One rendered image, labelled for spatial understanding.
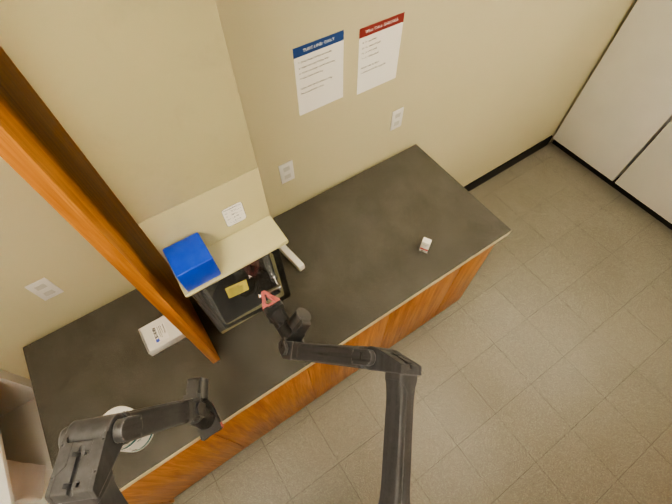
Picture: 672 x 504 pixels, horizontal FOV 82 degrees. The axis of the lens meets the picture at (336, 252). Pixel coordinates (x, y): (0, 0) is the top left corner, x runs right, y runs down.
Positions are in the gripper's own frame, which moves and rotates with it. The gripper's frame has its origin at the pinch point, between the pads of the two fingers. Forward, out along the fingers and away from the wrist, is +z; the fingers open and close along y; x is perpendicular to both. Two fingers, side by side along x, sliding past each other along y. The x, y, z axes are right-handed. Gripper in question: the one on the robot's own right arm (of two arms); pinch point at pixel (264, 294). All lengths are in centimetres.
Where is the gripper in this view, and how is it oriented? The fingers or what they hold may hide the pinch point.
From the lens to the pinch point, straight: 140.4
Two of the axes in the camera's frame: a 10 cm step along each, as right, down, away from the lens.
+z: -5.6, -7.1, 4.3
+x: -8.3, 4.8, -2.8
